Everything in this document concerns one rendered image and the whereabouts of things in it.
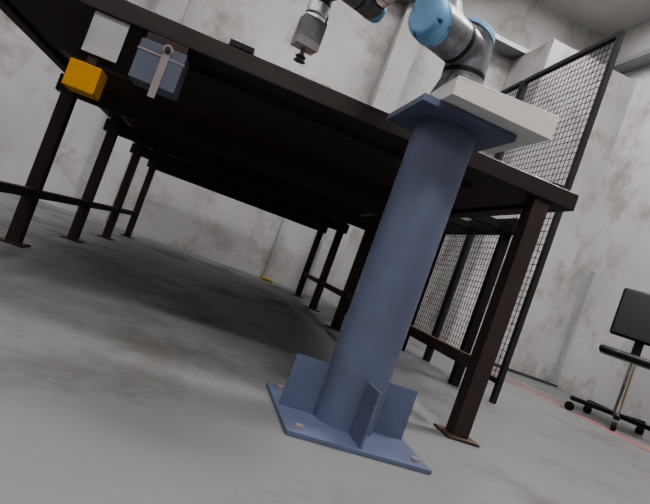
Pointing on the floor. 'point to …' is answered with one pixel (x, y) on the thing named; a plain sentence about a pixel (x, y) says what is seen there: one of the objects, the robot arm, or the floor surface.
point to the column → (387, 296)
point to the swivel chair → (630, 301)
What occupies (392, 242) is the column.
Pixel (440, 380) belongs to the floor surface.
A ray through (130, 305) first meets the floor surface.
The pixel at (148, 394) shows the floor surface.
